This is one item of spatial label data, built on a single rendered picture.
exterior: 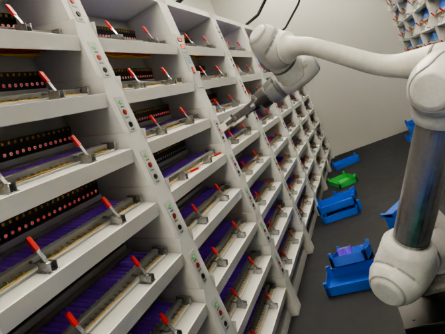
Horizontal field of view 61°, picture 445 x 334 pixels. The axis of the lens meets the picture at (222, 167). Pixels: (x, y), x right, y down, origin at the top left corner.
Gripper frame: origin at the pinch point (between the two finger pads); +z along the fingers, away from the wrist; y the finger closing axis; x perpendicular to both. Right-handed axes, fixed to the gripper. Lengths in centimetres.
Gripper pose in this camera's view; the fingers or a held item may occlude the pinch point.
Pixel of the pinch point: (228, 124)
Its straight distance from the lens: 150.5
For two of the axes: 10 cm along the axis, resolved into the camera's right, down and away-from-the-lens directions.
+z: -7.5, 5.2, 4.1
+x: -5.8, -8.2, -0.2
